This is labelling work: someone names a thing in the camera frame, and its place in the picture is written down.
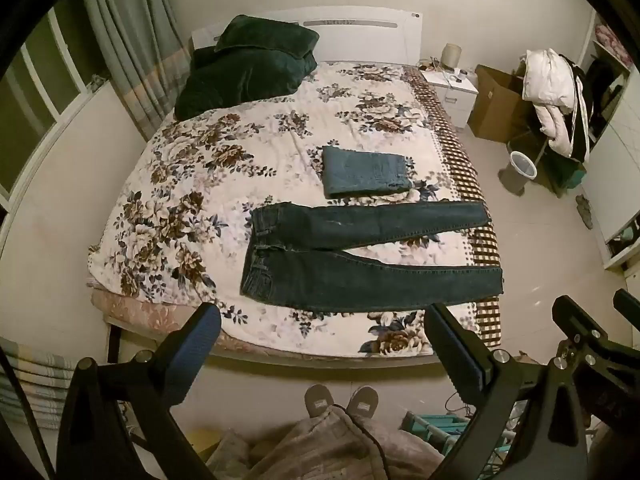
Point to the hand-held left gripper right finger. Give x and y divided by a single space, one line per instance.
462 360

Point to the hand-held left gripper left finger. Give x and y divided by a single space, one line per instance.
192 355

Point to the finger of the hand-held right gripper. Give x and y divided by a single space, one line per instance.
627 302
580 320

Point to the dark blue jeans pants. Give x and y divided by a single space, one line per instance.
350 275

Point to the person's pink fleece pants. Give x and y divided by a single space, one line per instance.
325 450

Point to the teal crate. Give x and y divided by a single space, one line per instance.
440 430

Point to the yellow box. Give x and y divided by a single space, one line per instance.
206 442

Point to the pair of floor slippers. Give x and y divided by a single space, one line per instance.
583 210

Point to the grey slipper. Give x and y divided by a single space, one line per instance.
362 402
319 402

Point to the white wardrobe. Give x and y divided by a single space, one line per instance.
610 170

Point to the dark green chair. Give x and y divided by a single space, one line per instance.
555 165

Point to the striped cloth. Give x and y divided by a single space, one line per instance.
35 385

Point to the grey trash bin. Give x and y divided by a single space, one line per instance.
520 170

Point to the floral blanket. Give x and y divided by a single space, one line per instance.
225 185

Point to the folded light blue jeans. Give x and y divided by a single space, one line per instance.
365 170

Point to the black bag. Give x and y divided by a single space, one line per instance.
597 85

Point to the cardboard box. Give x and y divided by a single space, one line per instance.
495 105

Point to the white puffer jacket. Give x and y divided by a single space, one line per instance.
545 80

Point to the white nightstand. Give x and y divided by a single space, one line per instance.
460 100

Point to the dark green plush blanket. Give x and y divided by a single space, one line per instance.
240 70

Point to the cream table lamp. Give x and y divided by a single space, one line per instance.
451 56

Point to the window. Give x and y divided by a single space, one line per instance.
30 95

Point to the grey-green curtain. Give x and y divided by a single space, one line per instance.
130 50

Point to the white headboard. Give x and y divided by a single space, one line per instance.
360 35

